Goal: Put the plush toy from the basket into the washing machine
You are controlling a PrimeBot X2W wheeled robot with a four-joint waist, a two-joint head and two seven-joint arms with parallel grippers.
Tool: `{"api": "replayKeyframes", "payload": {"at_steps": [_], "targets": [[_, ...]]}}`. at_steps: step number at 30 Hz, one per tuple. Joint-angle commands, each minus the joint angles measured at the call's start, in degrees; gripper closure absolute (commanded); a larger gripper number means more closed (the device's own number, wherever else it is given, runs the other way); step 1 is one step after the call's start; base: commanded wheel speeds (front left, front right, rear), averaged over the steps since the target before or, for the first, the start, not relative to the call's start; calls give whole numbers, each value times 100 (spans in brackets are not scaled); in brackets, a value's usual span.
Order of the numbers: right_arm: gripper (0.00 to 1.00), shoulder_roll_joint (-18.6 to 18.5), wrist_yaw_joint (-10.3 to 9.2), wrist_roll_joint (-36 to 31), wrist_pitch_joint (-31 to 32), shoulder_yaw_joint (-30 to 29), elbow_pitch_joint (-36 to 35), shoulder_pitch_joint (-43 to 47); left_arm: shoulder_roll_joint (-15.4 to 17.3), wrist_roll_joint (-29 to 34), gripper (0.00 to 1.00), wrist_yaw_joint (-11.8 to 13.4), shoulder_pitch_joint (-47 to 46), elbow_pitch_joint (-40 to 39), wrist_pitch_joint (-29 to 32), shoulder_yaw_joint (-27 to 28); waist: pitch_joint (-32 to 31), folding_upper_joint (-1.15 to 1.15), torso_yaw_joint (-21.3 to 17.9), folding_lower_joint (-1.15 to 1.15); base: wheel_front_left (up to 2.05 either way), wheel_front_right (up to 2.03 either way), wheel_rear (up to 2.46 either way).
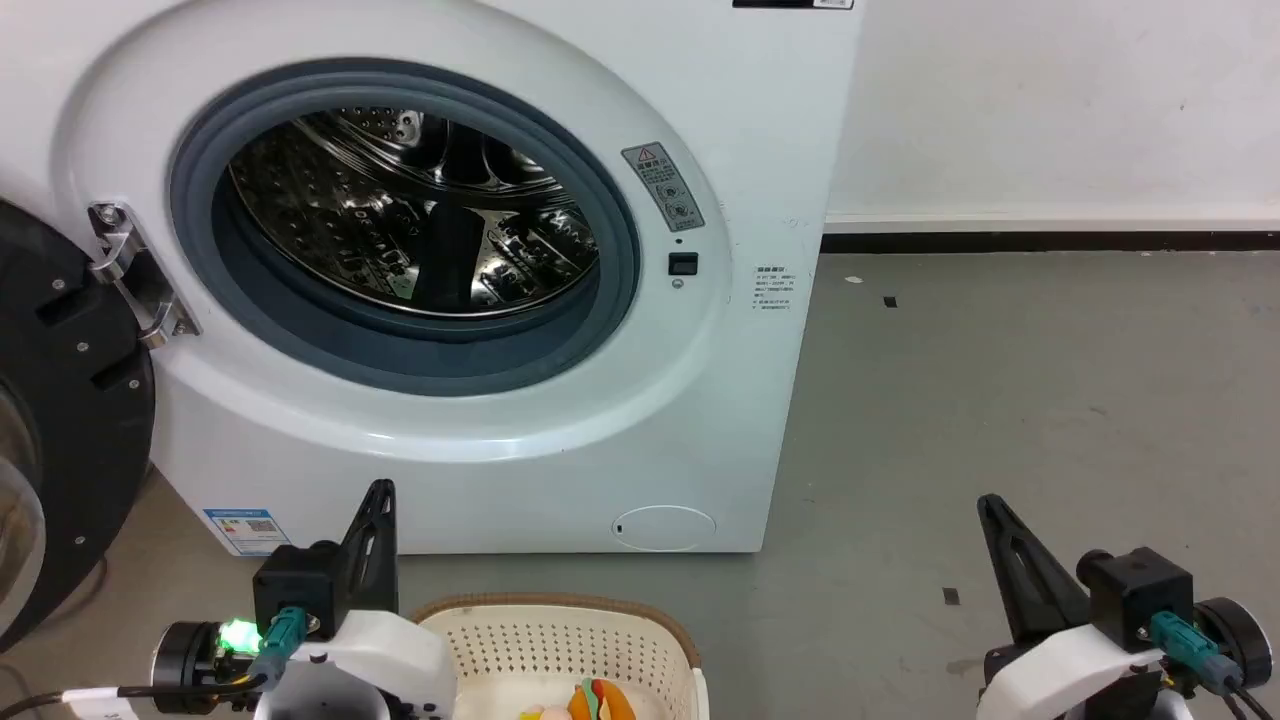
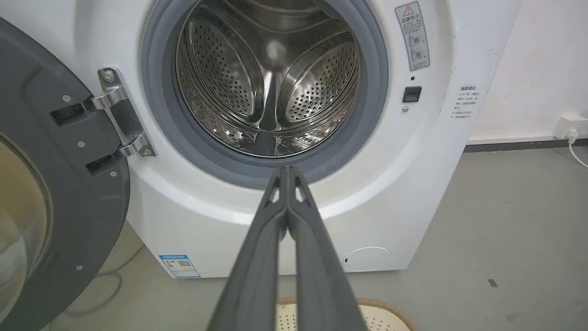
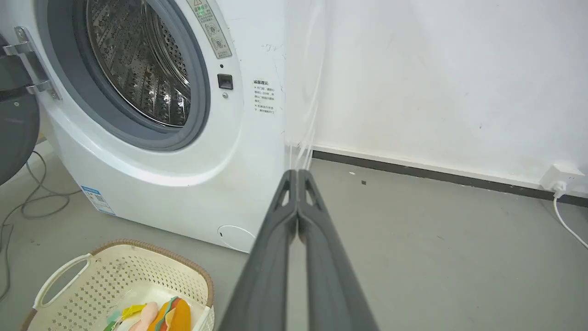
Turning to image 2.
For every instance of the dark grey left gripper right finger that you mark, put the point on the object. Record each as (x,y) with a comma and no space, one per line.
(319,276)

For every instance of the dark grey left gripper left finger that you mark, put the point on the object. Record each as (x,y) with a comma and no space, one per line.
(257,271)

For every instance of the stainless steel washing machine drum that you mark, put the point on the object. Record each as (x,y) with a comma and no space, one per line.
(266,73)

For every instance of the blue energy label sticker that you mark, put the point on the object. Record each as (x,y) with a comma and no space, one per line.
(179,265)

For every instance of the woven rim laundry basket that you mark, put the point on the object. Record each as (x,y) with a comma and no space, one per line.
(386,317)

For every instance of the white front-load washing machine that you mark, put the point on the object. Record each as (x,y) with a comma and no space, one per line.
(413,184)

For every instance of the grey rubber door gasket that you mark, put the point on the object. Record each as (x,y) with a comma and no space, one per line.
(372,92)

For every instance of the black door latch slot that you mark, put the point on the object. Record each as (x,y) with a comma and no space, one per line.
(412,94)

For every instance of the silver metal door hinge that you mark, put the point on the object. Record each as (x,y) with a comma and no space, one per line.
(120,110)

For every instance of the grey washing machine door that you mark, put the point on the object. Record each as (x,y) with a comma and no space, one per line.
(50,184)

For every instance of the white text instruction sticker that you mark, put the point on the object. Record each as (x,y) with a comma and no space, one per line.
(465,102)

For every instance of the grey warning label sticker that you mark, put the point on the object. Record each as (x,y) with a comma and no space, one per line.
(412,36)

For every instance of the white wall power socket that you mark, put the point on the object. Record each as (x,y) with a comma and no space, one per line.
(571,126)

